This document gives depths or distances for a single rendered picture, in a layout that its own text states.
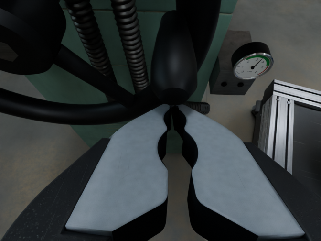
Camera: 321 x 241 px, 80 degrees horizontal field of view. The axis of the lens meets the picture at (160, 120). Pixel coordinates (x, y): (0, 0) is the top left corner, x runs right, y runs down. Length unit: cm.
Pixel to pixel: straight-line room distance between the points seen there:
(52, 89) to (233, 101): 91
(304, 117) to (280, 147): 21
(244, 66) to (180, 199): 68
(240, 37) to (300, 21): 143
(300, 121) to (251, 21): 96
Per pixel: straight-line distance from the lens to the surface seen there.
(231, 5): 36
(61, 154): 106
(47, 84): 57
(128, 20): 22
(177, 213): 91
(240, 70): 37
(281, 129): 89
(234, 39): 48
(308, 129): 98
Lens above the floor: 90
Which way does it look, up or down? 62 degrees down
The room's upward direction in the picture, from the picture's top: 2 degrees clockwise
